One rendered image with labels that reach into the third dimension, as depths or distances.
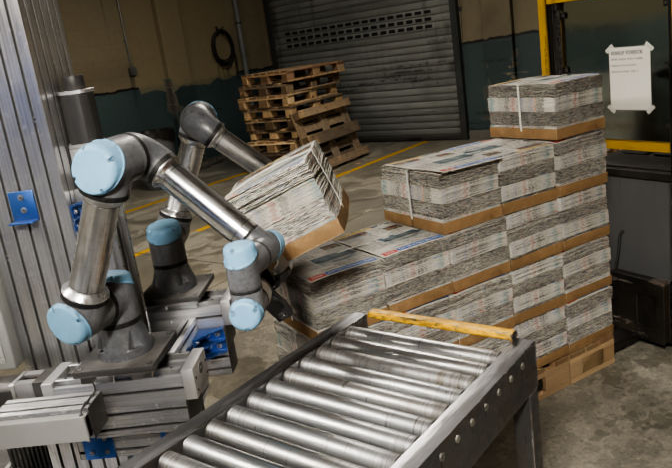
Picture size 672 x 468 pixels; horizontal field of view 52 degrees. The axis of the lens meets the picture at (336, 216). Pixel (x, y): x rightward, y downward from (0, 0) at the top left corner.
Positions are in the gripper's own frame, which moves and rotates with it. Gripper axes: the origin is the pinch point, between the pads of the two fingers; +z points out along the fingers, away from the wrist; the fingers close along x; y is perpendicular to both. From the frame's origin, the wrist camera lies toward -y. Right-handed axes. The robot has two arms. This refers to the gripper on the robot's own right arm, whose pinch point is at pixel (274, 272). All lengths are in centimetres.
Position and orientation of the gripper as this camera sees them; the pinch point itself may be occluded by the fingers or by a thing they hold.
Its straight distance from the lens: 188.7
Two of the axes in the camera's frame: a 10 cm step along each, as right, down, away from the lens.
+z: 0.7, -2.6, 9.6
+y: -4.9, -8.5, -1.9
